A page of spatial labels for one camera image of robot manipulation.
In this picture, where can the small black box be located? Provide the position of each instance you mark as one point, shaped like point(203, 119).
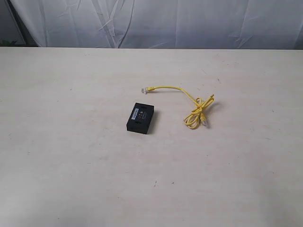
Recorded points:
point(140, 118)

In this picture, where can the white backdrop curtain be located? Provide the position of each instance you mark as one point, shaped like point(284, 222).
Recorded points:
point(177, 24)

